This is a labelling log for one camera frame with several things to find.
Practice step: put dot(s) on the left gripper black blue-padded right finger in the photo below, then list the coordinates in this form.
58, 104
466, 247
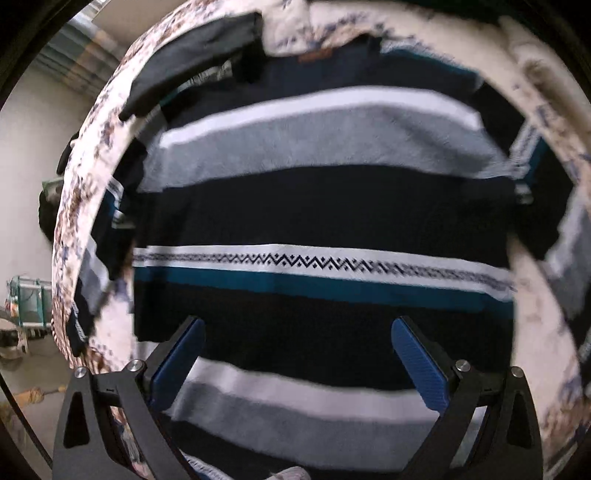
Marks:
487, 426

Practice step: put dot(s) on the navy grey white striped sweater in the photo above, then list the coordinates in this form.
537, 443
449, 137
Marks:
299, 207

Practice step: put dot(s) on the teal metal rack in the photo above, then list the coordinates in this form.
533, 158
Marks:
29, 302

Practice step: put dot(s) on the striped window curtain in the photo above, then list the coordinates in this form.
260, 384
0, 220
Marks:
80, 55

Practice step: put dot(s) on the floral fleece bed blanket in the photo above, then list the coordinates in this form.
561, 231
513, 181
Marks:
541, 62

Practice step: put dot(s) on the dark grey folded garment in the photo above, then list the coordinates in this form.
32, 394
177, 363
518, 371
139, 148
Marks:
188, 55

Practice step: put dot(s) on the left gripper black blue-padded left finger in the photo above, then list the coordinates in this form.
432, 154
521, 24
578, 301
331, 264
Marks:
86, 443

